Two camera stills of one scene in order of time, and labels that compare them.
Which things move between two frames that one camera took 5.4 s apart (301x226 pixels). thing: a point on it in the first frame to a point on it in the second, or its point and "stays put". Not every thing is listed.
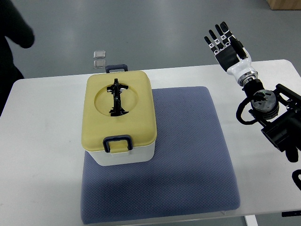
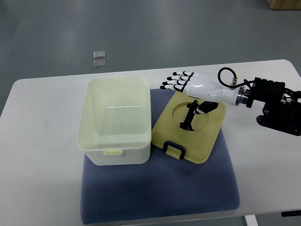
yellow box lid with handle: x=119 y=111 to x=200 y=145
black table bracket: x=291 y=213 stays put
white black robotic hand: x=232 y=55 to x=206 y=87
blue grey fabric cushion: x=192 y=173 stays put
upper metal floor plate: x=100 y=54 stays put
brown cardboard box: x=284 y=4 stays put
